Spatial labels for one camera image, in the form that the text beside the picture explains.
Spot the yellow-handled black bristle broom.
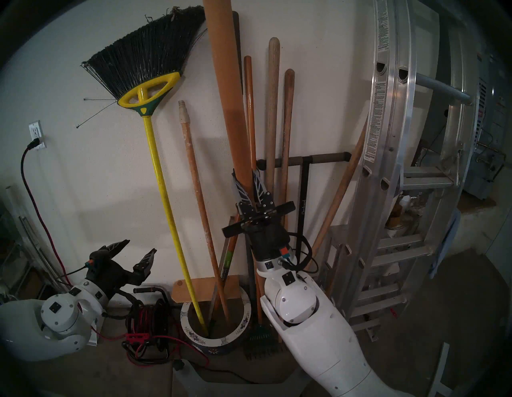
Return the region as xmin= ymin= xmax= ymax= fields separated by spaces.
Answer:
xmin=76 ymin=5 xmax=216 ymax=336

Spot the red and black power cord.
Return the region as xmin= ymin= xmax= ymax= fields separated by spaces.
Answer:
xmin=21 ymin=138 xmax=72 ymax=287

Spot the small brown tool handle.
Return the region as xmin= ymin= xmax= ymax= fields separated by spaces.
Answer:
xmin=325 ymin=256 xmax=341 ymax=299

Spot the black T-handle garden tool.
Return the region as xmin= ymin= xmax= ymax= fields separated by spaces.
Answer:
xmin=257 ymin=152 xmax=352 ymax=245

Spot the aluminium extension ladder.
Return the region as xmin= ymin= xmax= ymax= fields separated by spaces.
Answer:
xmin=346 ymin=0 xmax=480 ymax=281

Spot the green rake with orange handle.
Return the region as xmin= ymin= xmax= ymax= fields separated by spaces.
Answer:
xmin=243 ymin=55 xmax=280 ymax=361

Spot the grey pole with black grip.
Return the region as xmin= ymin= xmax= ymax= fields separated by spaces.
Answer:
xmin=231 ymin=11 xmax=258 ymax=299

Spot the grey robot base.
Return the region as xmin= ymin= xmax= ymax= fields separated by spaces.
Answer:
xmin=172 ymin=359 xmax=312 ymax=397

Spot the cluttered storage shelf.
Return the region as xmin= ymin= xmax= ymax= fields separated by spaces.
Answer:
xmin=0 ymin=188 xmax=72 ymax=305

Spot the pale thick wooden handle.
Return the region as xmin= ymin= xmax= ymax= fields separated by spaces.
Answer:
xmin=264 ymin=37 xmax=280 ymax=194

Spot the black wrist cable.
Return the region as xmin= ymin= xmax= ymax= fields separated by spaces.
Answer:
xmin=60 ymin=260 xmax=95 ymax=287
xmin=278 ymin=234 xmax=320 ymax=277

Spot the floral white ceramic pot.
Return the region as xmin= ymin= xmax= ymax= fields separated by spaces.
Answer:
xmin=180 ymin=286 xmax=252 ymax=357

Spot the dark brown wooden handle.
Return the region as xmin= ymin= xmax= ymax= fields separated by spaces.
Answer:
xmin=278 ymin=68 xmax=296 ymax=233

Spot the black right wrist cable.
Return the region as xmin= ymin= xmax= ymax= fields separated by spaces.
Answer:
xmin=278 ymin=234 xmax=320 ymax=277

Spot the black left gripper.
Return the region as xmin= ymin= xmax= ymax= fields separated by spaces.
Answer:
xmin=85 ymin=239 xmax=157 ymax=297

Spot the white wall outlet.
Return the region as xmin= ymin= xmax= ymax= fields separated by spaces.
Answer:
xmin=29 ymin=120 xmax=47 ymax=150

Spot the paint-stained wooden pole white tip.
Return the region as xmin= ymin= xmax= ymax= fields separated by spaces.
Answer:
xmin=178 ymin=100 xmax=230 ymax=323

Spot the light wooden board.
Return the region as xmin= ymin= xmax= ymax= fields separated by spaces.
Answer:
xmin=172 ymin=276 xmax=241 ymax=305

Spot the leaning light brown wooden handle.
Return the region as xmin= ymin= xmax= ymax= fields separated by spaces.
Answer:
xmin=310 ymin=120 xmax=368 ymax=261

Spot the black cord reel red cable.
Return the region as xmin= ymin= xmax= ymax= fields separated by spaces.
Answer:
xmin=122 ymin=285 xmax=210 ymax=367

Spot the white strip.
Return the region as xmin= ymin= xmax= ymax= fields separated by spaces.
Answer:
xmin=429 ymin=343 xmax=450 ymax=397

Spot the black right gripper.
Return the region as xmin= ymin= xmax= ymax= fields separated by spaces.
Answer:
xmin=222 ymin=169 xmax=296 ymax=261

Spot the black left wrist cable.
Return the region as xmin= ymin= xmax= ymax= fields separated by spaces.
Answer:
xmin=60 ymin=260 xmax=95 ymax=287

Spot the white box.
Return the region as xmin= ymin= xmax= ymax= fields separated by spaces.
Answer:
xmin=89 ymin=308 xmax=100 ymax=347

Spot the aluminium step ladder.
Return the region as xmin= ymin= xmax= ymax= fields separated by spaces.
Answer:
xmin=320 ymin=164 xmax=460 ymax=343

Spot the plain flat-topped wooden stick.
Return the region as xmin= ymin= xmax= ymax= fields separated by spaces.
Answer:
xmin=203 ymin=0 xmax=258 ymax=201

